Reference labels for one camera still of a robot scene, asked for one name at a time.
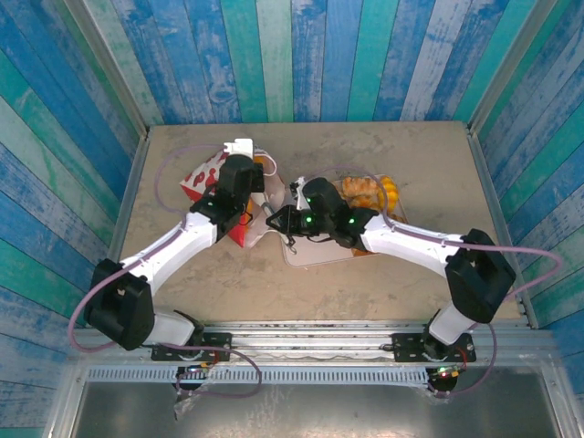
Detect red and white paper bag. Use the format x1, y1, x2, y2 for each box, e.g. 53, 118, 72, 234
180, 145, 293, 250

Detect flaky brown croissant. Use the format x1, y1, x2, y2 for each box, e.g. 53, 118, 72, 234
340, 175, 381, 201

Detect beige plastic tray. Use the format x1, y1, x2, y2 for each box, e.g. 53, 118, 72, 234
280, 173, 408, 269

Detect small circuit board with LEDs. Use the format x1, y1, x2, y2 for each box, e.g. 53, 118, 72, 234
431, 363, 466, 381
176, 362, 216, 379

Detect steel sheet panel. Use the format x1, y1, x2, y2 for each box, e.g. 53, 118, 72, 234
68, 381, 565, 438

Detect crumpled clear plastic scrap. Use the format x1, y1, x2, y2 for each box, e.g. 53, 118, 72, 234
172, 390, 204, 421

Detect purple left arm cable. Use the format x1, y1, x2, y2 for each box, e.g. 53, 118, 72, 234
68, 144, 264, 398

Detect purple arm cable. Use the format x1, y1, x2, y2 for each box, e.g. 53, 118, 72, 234
306, 164, 565, 398
68, 144, 264, 398

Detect aluminium frame beam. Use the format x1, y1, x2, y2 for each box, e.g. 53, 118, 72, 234
68, 318, 560, 366

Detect grey slotted cable duct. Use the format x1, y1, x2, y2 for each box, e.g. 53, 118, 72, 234
85, 367, 433, 388

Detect aluminium corner post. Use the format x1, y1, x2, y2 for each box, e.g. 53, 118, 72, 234
63, 0, 151, 138
465, 0, 556, 136

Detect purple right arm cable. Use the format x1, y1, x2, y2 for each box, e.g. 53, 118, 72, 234
306, 164, 565, 398

